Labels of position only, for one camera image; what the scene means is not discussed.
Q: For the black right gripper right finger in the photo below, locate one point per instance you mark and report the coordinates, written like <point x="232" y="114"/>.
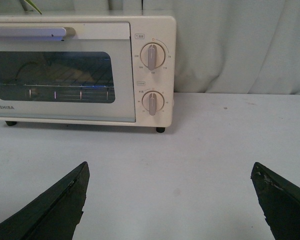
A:
<point x="279" y="200"/>

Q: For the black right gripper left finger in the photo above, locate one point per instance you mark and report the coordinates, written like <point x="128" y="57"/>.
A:
<point x="54" y="214"/>

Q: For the glass oven door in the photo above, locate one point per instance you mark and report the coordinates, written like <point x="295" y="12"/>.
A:
<point x="45" y="42"/>

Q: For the cream Toshiba toaster oven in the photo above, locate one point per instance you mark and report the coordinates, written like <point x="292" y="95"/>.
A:
<point x="158" y="28"/>

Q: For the lower timer knob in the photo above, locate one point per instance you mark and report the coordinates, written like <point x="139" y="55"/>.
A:
<point x="153" y="101"/>

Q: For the white backdrop curtain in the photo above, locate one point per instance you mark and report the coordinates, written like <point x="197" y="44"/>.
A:
<point x="223" y="46"/>

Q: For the upper temperature knob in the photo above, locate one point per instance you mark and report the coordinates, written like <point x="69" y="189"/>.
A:
<point x="152" y="56"/>

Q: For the wire oven rack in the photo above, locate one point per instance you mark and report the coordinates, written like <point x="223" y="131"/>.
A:
<point x="76" y="81"/>

